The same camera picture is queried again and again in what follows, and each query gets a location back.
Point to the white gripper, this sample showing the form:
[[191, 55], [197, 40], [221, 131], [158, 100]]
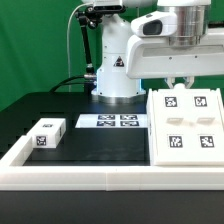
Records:
[[153, 57]]

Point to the white cabinet door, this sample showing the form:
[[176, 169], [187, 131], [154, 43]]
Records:
[[169, 118], [206, 141]]

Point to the white cabinet body box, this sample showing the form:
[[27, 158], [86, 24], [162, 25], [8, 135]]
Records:
[[184, 96]]

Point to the small white block with tag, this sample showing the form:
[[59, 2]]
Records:
[[47, 132]]

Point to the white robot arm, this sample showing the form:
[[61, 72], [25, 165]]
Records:
[[182, 22]]

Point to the white flat top panel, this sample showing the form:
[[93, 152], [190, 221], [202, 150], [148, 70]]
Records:
[[112, 121]]

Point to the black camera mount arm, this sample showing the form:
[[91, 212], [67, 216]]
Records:
[[87, 36]]

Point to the white U-shaped boundary frame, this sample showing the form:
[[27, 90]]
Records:
[[16, 175]]

